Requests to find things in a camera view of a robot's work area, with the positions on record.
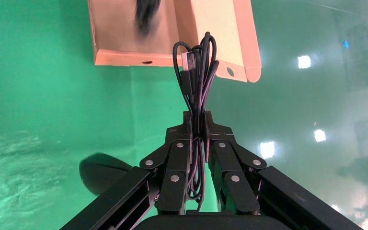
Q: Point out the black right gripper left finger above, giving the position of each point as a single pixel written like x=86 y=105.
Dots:
x=176 y=177

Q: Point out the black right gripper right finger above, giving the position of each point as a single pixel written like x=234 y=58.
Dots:
x=234 y=184

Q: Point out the open cardboard box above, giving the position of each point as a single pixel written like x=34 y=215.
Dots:
x=219 y=25

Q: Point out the green tablecloth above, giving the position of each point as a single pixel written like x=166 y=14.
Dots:
x=28 y=95

